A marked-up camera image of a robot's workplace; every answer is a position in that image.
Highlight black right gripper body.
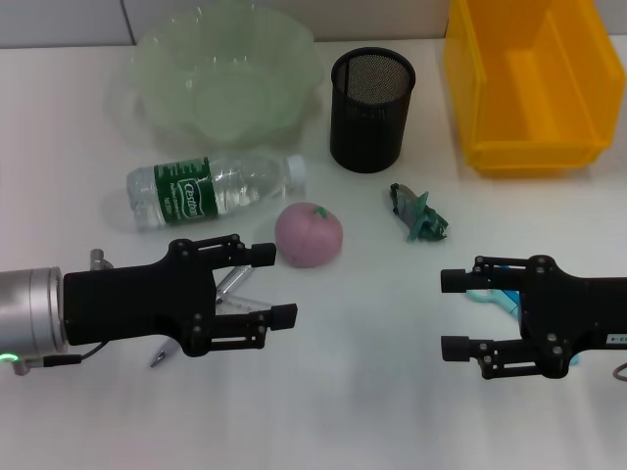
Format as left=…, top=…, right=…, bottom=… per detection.
left=519, top=254, right=627, bottom=380

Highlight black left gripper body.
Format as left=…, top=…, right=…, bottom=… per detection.
left=63, top=239, right=217, bottom=355

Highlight green plastic wrapper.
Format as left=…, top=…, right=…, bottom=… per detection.
left=388, top=182, right=451, bottom=244

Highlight clear green-label water bottle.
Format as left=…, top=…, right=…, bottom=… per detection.
left=125, top=154, right=308, bottom=234

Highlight silver pen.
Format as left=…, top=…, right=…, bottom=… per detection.
left=148, top=265, right=257, bottom=370

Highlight clear plastic ruler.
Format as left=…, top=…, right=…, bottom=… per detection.
left=214, top=292, right=276, bottom=320

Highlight blue scissors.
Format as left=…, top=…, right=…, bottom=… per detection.
left=464, top=263, right=584, bottom=366

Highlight black mesh pen holder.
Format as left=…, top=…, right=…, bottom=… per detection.
left=328, top=46, right=417, bottom=174

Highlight translucent green fruit plate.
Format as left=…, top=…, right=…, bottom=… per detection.
left=108, top=0, right=324, bottom=149

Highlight silver left wrist stud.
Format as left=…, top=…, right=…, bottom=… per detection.
left=88, top=248, right=115, bottom=271

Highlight yellow plastic bin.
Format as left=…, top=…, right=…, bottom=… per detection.
left=443, top=0, right=627, bottom=178

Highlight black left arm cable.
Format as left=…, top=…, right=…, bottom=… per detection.
left=10, top=341, right=107, bottom=377

